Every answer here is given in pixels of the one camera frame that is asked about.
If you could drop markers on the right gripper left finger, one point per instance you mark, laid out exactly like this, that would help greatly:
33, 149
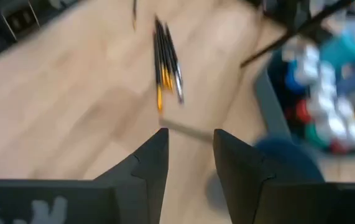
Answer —
146, 174

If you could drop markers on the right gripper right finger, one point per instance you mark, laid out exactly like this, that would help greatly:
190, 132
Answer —
239, 174

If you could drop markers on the dark blue plastic cup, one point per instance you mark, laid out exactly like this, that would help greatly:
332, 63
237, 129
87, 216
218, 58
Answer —
289, 161

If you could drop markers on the small dark blue paint bottle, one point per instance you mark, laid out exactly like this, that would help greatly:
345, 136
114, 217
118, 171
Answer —
292, 81

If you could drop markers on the teal plastic storage bin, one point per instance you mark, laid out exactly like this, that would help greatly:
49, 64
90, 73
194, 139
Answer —
273, 102

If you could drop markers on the small teal green paint bottle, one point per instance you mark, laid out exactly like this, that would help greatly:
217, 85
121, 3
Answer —
313, 136

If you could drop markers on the small scarlet red paint bottle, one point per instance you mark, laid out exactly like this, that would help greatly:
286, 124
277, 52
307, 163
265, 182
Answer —
301, 112

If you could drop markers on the black paintbrush silver ferrule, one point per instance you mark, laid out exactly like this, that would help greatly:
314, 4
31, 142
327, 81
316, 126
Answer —
178, 87

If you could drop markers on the small dark red paint bottle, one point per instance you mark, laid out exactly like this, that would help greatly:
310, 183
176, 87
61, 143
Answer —
339, 147

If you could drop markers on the thin paintbrush gold ferrule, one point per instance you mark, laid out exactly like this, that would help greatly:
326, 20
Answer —
134, 18

